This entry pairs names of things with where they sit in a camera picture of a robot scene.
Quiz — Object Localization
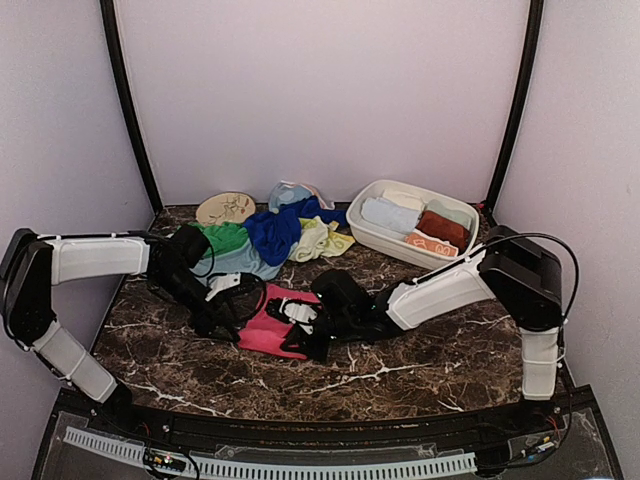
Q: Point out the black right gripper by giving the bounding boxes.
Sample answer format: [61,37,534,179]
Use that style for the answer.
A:
[282,307,357,363]

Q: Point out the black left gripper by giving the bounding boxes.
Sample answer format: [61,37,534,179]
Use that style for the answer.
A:
[152,266,241,342]

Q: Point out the pink towel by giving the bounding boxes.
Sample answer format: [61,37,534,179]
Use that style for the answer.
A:
[237,284,319,360]

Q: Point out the large pale blue towel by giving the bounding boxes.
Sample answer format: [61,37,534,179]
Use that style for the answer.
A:
[361,197,421,235]

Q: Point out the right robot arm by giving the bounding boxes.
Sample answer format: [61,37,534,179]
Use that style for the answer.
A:
[267,225,569,434]

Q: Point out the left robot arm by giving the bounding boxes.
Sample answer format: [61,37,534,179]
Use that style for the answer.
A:
[1,225,240,436]

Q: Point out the grey-blue towel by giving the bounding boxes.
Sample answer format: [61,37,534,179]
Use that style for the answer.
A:
[192,240,282,281]

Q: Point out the beige bird-painted plate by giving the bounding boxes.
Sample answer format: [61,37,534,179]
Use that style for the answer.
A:
[196,192,256,226]

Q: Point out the pale yellow patterned towel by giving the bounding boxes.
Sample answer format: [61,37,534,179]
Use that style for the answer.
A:
[288,216,355,263]

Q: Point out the royal blue towel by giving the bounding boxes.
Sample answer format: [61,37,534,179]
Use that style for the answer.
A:
[242,196,347,266]

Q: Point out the light blue dotted towel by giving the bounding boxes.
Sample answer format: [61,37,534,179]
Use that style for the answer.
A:
[268,181,335,213]

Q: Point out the orange patterned rolled towel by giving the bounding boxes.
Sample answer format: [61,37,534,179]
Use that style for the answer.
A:
[405,231,459,257]

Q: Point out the white plastic basin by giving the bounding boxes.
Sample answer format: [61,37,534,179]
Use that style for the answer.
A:
[346,179,480,270]

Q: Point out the brown rolled towel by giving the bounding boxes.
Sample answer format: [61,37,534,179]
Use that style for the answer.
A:
[416,211,471,251]

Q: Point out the white rolled towel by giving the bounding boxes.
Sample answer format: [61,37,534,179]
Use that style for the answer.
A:
[382,188,425,211]

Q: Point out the pale green rolled towel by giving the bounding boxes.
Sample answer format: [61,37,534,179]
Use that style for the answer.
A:
[424,198,474,229]

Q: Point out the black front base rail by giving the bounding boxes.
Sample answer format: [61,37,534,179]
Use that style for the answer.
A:
[94,384,561,454]

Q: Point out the white slotted cable duct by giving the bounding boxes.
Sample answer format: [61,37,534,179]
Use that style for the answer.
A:
[63,427,477,479]

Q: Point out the black left frame post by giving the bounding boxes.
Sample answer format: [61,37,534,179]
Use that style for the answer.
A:
[99,0,164,214]

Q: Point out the black frame post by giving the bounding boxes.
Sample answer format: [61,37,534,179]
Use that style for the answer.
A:
[484,0,544,214]
[99,0,164,214]

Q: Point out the black right frame post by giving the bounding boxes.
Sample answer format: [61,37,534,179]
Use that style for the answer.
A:
[484,0,544,214]

